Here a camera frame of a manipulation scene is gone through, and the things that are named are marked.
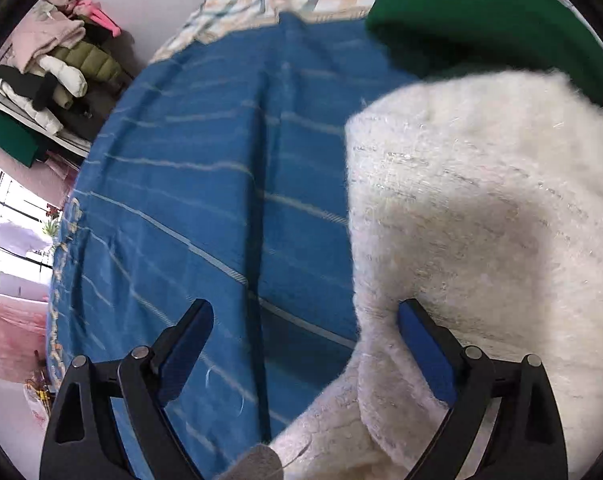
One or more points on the pile of jackets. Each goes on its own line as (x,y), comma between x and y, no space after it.
(56,65)

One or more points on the green folded cloth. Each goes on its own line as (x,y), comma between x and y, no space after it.
(8,137)

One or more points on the blue striped bed sheet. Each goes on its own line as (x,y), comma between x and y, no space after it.
(221,200)

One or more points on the pink curtain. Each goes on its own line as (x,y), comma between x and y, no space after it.
(11,330)

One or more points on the green garment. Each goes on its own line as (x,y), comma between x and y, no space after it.
(481,15)

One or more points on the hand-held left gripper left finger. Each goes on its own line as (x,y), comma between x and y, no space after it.
(184,347)

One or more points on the window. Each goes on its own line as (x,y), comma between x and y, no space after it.
(16,240)

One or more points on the white fuzzy sweater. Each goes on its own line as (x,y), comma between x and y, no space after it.
(461,210)

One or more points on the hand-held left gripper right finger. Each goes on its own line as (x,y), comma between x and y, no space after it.
(421,350)

